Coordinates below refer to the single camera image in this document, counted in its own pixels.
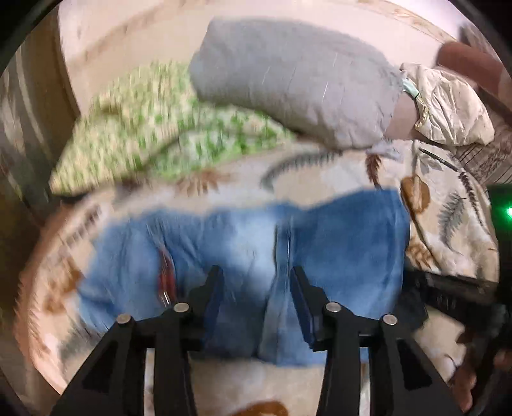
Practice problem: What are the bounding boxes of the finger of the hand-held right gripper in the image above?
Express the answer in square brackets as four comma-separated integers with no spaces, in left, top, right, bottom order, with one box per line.
[402,270,500,332]

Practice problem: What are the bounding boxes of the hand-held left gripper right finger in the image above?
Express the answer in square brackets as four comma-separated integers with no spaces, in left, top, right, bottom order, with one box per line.
[290,266,465,416]

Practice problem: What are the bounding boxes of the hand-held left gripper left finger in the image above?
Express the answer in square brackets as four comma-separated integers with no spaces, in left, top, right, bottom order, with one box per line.
[50,265,225,416]

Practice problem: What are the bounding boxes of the blue denim pants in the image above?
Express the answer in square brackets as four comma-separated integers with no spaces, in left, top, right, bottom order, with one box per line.
[78,190,411,366]

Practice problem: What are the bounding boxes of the person's right hand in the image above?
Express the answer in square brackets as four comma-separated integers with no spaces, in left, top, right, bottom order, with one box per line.
[452,308,512,411]

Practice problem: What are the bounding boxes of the leaf print blanket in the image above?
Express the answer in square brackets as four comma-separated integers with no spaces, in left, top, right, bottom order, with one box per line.
[16,138,500,416]

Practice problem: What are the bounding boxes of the striped bed sheet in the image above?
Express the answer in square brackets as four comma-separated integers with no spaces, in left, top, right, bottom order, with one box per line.
[456,124,512,188]

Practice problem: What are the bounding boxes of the cream crumpled cloth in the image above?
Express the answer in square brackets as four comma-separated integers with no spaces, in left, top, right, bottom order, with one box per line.
[400,62,496,147]

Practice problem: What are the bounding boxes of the brown rounded object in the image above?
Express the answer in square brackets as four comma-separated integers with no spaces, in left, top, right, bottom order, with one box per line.
[436,40,502,91]

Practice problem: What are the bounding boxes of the green patterned cloth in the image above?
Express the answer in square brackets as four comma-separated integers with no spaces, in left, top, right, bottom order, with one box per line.
[48,60,299,196]

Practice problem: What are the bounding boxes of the striped flat object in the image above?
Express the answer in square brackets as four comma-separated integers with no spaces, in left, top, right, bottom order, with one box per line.
[459,22,486,46]

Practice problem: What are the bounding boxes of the grey pillow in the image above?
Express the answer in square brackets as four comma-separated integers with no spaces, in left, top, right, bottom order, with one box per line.
[188,18,419,161]

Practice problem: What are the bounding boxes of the brown wooden wardrobe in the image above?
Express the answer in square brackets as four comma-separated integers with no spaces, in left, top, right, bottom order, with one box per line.
[0,12,76,281]

